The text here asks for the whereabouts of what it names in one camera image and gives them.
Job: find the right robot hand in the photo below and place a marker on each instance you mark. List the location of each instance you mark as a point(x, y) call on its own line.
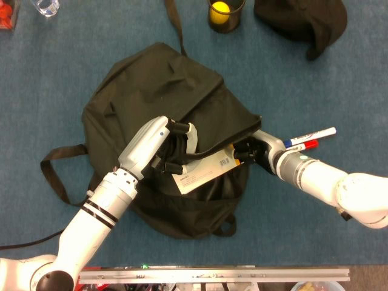
point(263, 151)

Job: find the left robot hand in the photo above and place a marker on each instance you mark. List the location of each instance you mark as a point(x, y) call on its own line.
point(142, 148)

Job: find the white book with yellow band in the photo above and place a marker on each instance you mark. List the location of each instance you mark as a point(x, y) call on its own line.
point(206, 172)

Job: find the black fabric backpack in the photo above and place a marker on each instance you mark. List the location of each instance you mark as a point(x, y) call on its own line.
point(169, 91)

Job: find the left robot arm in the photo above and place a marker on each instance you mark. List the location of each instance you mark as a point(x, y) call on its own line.
point(91, 218)

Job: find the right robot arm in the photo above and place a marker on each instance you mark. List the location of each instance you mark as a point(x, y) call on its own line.
point(333, 188)

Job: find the red-capped whiteboard marker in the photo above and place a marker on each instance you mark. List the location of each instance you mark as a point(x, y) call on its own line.
point(309, 145)

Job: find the blue-capped whiteboard marker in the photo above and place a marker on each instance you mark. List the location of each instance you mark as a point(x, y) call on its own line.
point(315, 135)

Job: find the black mesh pen cup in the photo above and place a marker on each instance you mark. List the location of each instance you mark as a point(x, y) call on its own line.
point(225, 26)

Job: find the red panel under table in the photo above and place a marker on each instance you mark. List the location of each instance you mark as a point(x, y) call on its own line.
point(91, 269)

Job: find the black baseball cap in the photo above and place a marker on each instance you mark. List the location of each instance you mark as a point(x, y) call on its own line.
point(297, 18)

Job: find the clear plastic tub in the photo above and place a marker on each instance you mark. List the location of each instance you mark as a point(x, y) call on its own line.
point(315, 287)

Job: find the yellow ball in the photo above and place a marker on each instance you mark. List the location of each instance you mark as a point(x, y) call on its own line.
point(220, 10)

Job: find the clear plastic bottle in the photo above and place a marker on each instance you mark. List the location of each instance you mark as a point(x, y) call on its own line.
point(45, 7)

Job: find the clear box with red items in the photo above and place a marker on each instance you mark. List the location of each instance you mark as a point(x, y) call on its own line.
point(7, 13)

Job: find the aluminium profile rail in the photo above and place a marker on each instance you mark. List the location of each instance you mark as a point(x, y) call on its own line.
point(212, 276)

